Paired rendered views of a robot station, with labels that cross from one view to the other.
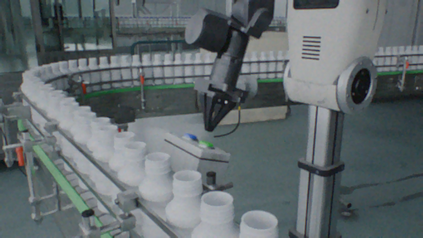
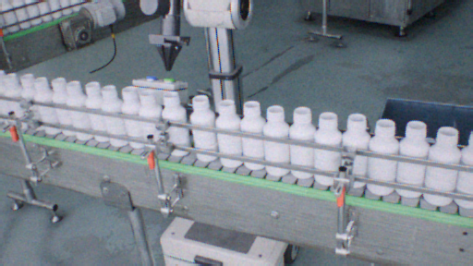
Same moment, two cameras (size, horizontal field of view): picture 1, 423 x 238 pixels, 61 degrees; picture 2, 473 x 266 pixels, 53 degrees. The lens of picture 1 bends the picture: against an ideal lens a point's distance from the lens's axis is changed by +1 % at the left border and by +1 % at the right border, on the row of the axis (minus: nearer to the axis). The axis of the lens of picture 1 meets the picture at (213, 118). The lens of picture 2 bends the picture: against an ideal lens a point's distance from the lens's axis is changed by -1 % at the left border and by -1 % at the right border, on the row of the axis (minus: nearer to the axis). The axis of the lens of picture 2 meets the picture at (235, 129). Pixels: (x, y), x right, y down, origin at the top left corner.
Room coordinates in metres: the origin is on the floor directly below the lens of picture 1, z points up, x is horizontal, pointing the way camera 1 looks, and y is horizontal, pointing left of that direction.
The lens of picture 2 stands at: (-0.53, 0.42, 1.67)
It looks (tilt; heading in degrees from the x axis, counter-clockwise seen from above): 30 degrees down; 333
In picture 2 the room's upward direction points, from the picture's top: 6 degrees counter-clockwise
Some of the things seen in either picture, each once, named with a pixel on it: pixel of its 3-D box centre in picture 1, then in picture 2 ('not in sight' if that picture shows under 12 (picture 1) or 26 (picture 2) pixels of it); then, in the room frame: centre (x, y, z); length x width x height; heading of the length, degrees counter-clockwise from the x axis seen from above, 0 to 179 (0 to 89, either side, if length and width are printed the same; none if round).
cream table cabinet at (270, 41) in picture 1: (243, 75); not in sight; (4.90, -0.42, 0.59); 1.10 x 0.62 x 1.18; 109
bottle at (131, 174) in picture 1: (137, 192); (152, 122); (0.53, 0.13, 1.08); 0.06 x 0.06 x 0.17
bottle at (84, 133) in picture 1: (90, 150); (80, 111); (0.72, 0.27, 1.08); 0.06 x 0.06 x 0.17
